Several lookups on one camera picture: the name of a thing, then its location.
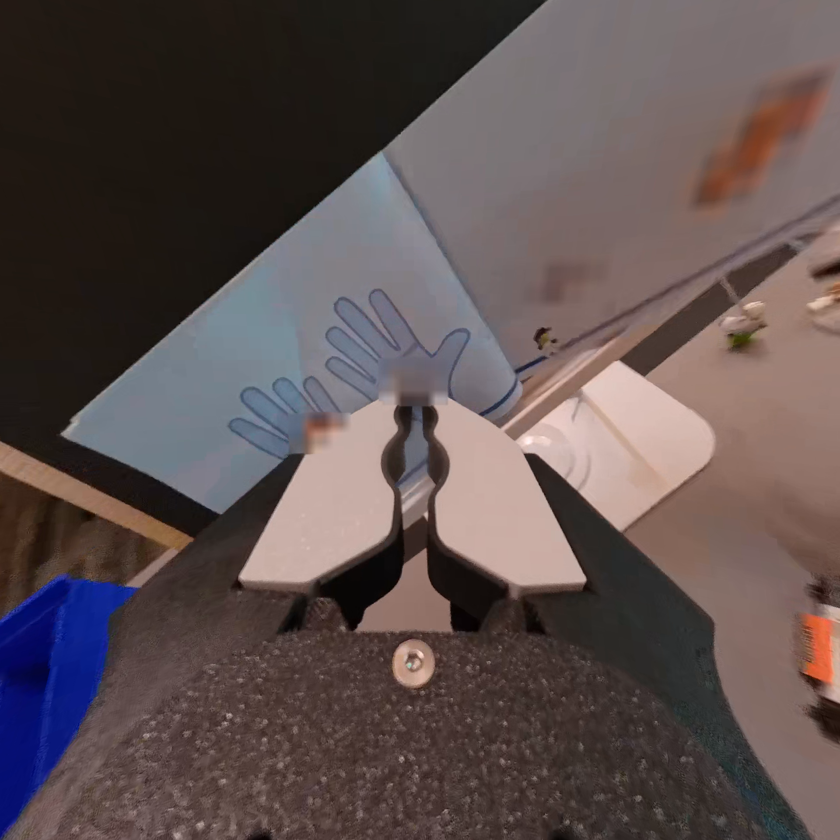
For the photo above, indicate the small gold trophy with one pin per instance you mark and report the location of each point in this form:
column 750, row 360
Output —
column 827, row 299

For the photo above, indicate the orange white lego car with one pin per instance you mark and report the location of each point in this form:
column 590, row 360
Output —
column 820, row 650

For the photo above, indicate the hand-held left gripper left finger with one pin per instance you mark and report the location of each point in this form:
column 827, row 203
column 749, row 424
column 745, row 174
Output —
column 322, row 519

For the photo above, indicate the instruction booklet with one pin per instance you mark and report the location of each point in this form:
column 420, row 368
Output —
column 591, row 171

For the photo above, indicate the blue storage bin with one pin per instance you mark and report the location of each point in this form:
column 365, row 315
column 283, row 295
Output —
column 46, row 670

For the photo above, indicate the green minifigure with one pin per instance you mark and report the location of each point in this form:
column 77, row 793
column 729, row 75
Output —
column 744, row 328

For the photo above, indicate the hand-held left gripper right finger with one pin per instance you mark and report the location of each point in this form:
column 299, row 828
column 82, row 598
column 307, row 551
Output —
column 509, row 519

